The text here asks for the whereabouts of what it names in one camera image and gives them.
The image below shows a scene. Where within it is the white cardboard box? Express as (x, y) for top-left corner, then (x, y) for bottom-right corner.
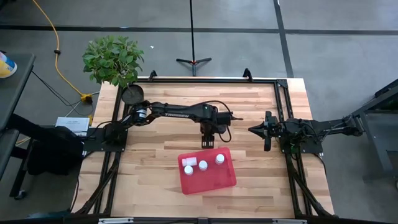
(55, 116), (91, 137)

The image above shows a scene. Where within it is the silver metal bracket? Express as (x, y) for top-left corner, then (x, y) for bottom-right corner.
(272, 218), (308, 224)
(98, 217), (135, 224)

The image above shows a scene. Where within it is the red plastic basket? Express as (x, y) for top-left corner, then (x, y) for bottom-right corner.
(177, 146), (238, 196)

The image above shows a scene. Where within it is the black tripod stand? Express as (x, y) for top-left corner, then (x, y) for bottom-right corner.
(175, 0), (213, 77)

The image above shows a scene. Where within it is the black bag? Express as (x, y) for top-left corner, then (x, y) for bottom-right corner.
(27, 126), (86, 175)

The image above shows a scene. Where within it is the black metal table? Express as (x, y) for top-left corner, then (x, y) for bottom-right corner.
(343, 77), (398, 182)

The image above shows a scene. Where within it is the green potted plant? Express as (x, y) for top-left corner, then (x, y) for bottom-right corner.
(81, 34), (146, 105)

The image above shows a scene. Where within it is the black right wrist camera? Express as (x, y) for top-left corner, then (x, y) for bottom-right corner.
(264, 110), (276, 125)

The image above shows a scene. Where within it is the black aluminium table frame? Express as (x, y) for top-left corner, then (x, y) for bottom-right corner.
(71, 68), (336, 224)

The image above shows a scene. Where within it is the black desk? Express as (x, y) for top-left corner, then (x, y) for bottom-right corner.
(0, 52), (37, 131)

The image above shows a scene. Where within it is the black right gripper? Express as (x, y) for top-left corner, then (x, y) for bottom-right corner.
(248, 121), (283, 152)

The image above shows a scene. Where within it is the yellow cable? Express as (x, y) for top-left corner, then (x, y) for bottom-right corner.
(30, 0), (93, 104)

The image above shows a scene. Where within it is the yellow blue white container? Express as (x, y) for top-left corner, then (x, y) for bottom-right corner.
(0, 51), (18, 78)

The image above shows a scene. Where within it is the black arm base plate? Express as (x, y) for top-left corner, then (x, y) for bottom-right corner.
(280, 129), (325, 156)
(83, 128), (129, 153)

